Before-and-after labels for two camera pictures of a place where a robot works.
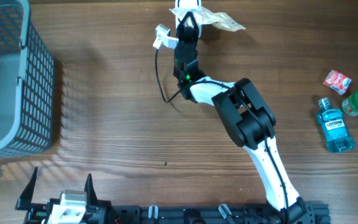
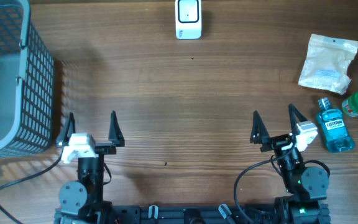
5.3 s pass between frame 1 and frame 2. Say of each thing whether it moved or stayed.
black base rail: stayed
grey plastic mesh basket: stayed
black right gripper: moved
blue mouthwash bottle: stayed
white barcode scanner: stayed
